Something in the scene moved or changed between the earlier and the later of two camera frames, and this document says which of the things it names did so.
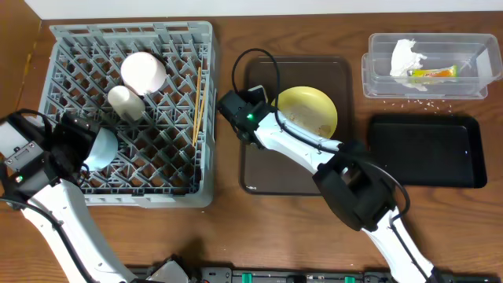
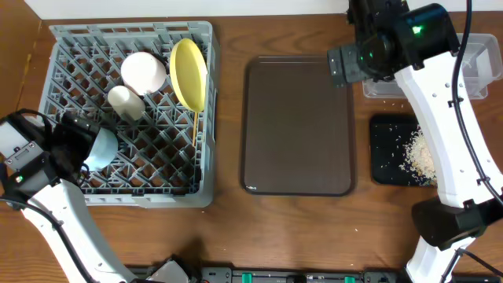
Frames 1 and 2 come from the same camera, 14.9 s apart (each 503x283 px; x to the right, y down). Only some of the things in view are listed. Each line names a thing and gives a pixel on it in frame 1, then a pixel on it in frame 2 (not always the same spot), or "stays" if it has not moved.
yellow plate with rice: [309, 108] to [189, 74]
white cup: [126, 103] stays
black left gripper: [73, 131] stays
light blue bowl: [103, 152] stays
